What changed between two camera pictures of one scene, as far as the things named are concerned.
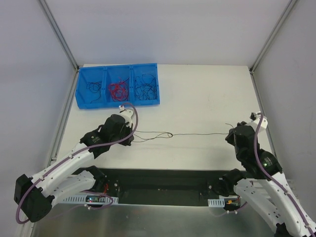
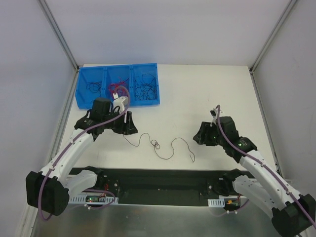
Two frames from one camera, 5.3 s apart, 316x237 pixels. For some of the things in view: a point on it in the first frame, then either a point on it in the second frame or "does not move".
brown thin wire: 167,134 to 156,144
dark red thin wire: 123,81 does not move
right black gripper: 232,136 to 209,134
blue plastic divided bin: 116,86 does not move
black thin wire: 145,87 does not move
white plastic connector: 255,118 to 214,113
